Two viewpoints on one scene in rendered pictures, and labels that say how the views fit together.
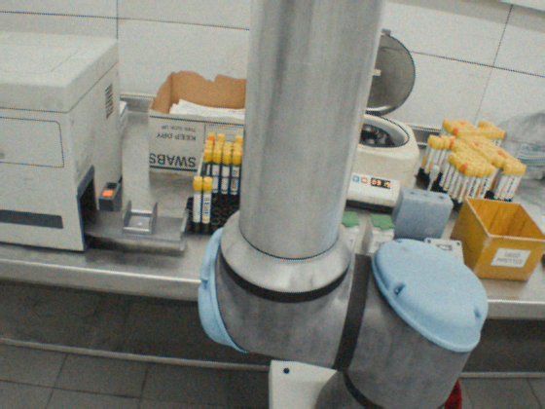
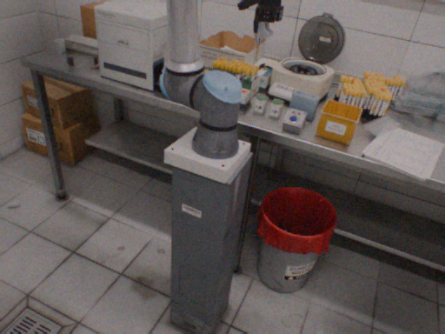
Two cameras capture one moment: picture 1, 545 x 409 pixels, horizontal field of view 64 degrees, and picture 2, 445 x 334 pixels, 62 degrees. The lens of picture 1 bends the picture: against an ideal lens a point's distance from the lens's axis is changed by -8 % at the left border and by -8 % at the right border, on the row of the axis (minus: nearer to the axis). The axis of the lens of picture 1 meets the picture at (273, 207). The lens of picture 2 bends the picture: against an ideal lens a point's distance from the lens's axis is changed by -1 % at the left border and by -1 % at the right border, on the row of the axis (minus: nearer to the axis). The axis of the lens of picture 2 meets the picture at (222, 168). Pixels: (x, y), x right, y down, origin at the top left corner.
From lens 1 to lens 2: 0.87 m
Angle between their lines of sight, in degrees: 22
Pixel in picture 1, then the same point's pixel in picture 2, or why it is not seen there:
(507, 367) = (397, 247)
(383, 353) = (200, 97)
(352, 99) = (184, 16)
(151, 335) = not seen: hidden behind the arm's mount
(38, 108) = (142, 27)
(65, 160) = (149, 50)
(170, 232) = not seen: hidden behind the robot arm
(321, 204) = (182, 44)
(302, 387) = not seen: hidden behind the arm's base
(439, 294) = (215, 80)
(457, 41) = (384, 23)
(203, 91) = (237, 43)
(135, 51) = (209, 18)
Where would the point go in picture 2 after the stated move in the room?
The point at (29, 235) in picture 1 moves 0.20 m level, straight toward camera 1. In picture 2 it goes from (134, 80) to (129, 101)
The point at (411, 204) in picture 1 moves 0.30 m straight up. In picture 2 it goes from (295, 97) to (313, 17)
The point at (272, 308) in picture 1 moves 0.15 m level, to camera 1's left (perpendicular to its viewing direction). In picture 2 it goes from (173, 77) to (133, 64)
